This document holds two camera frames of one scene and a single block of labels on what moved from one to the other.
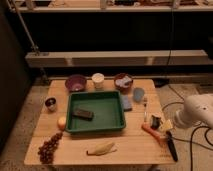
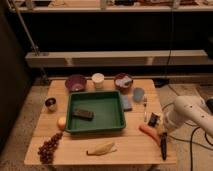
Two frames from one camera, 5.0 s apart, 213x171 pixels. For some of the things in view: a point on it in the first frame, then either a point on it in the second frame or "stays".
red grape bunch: x=47 y=150 stays
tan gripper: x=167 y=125 → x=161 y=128
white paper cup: x=98 y=78 stays
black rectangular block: x=83 y=114 stays
